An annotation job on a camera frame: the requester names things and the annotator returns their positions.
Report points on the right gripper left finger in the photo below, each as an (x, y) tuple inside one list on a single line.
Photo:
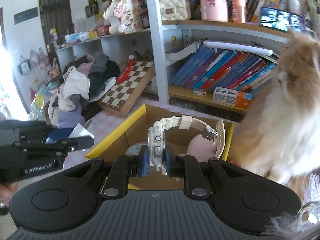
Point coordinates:
[(119, 172)]

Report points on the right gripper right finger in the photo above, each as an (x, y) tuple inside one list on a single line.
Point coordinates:
[(187, 167)]

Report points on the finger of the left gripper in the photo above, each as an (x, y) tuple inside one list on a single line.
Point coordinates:
[(69, 145), (38, 131)]

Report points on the white digital wrist watch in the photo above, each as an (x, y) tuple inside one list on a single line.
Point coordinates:
[(179, 131)]

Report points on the pink plush toy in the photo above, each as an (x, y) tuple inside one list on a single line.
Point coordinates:
[(201, 149)]

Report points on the pink checkered table mat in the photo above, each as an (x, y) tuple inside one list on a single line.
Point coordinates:
[(112, 136)]

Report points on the yellow cardboard box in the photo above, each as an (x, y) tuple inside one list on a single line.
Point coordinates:
[(157, 181)]

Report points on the pile of clothes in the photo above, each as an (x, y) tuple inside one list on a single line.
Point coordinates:
[(82, 82)]

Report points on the red ribbon on chessboard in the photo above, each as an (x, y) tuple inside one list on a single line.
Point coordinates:
[(126, 68)]

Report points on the white orange toothpaste box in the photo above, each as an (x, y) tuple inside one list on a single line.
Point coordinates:
[(232, 97)]

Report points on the wooden chess board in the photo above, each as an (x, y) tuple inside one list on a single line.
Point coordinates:
[(128, 88)]

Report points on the fluffy cream orange cat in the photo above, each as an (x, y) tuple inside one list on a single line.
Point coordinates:
[(279, 136)]

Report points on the row of books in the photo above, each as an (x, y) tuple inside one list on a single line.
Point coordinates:
[(209, 64)]

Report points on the white bookshelf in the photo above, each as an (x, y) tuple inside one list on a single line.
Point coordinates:
[(161, 37)]

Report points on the white plush rabbit doll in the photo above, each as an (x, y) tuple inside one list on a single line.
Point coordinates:
[(124, 17)]

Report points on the white quilted pearl handbag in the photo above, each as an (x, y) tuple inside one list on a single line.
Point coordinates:
[(175, 10)]

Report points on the pink cup with stickers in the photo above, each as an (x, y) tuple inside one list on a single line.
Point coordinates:
[(214, 10)]

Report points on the tablet screen on shelf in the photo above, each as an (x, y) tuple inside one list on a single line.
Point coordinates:
[(281, 20)]

